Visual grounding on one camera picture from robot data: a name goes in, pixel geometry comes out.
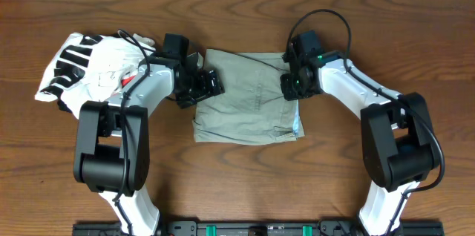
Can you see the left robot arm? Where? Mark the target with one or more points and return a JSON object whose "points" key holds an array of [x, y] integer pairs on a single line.
{"points": [[112, 154]]}

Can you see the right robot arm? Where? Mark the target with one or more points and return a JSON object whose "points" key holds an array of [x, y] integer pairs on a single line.
{"points": [[399, 147]]}

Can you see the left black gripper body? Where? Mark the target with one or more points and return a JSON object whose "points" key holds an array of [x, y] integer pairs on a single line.
{"points": [[196, 87]]}

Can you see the khaki shorts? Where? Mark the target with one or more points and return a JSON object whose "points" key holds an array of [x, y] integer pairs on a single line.
{"points": [[252, 109]]}

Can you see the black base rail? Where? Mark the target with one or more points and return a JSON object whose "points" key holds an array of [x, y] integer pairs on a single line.
{"points": [[325, 227]]}

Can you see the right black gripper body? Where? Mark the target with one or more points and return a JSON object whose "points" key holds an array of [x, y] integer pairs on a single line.
{"points": [[295, 88]]}

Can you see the white black printed shirt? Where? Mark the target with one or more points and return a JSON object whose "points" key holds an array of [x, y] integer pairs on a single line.
{"points": [[84, 57]]}

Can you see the black red garment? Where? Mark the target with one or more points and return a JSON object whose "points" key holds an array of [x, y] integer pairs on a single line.
{"points": [[97, 90]]}

